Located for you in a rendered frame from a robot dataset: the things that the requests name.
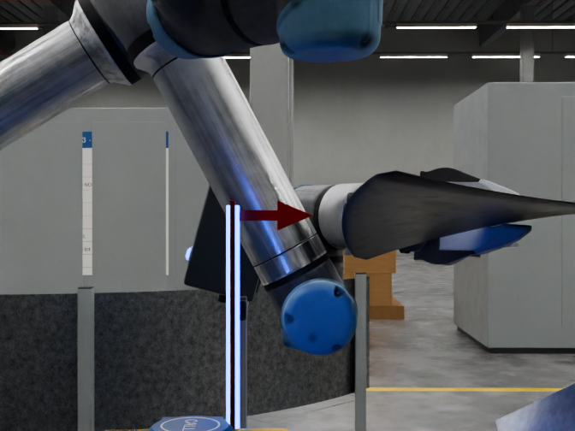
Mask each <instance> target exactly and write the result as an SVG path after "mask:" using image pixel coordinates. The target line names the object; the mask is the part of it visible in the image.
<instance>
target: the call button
mask: <svg viewBox="0 0 575 431"><path fill-rule="evenodd" d="M148 431H233V427H232V426H231V425H230V424H229V423H228V422H226V421H225V420H223V416H168V417H163V418H162V420H161V421H159V422H156V423H154V424H153V425H152V426H151V427H150V428H149V429H148Z"/></svg>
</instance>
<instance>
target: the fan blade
mask: <svg viewBox="0 0 575 431"><path fill-rule="evenodd" d="M572 214H575V201H566V200H556V199H547V198H533V197H527V196H521V195H516V194H511V193H505V192H496V191H491V190H485V189H481V188H476V187H471V186H463V185H459V184H454V183H450V182H446V181H441V180H434V179H431V178H426V177H423V176H419V175H415V174H408V173H405V172H401V171H398V170H395V171H391V172H386V173H380V174H376V175H374V176H372V177H371V178H370V179H368V180H367V181H366V182H365V183H364V184H363V185H361V186H360V187H359V188H358V189H357V190H356V191H355V192H354V194H353V195H352V196H351V197H350V198H349V200H348V201H347V204H346V206H345V209H344V211H343V215H342V222H341V225H342V232H343V236H344V240H345V241H346V244H347V247H348V249H349V251H350V252H351V253H352V255H353V256H354V257H357V258H361V259H365V260H367V259H370V258H373V257H377V256H380V255H382V254H385V253H388V252H391V251H396V250H399V249H401V248H405V247H407V246H410V245H415V244H419V243H423V242H425V241H429V240H433V239H439V238H442V237H446V236H449V235H453V234H456V233H463V232H467V231H471V230H475V229H479V228H484V227H492V226H496V225H501V224H503V223H511V222H516V221H527V220H533V219H539V218H545V217H552V216H564V215H572Z"/></svg>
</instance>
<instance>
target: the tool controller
mask: <svg viewBox="0 0 575 431"><path fill-rule="evenodd" d="M184 284H185V285H186V286H191V287H195V288H198V289H202V290H205V291H208V292H214V293H218V294H219V297H218V300H217V301H219V302H222V303H226V215H225V213H224V211H223V209H222V207H221V205H220V204H219V202H218V200H217V198H216V196H215V194H214V192H213V191H212V189H211V187H210V185H209V187H208V191H207V194H206V198H205V203H204V207H203V209H202V213H201V216H200V220H199V225H198V229H197V232H196V235H195V239H194V243H193V249H192V252H191V256H190V259H189V262H188V265H187V272H186V274H185V278H184ZM261 285H263V284H262V282H261V280H260V279H259V277H258V274H257V272H256V271H255V269H254V267H253V266H252V263H251V261H250V259H249V258H248V256H247V254H246V252H245V250H244V248H243V246H242V245H241V243H240V296H247V302H252V301H253V299H254V297H255V293H258V289H259V290H260V287H261Z"/></svg>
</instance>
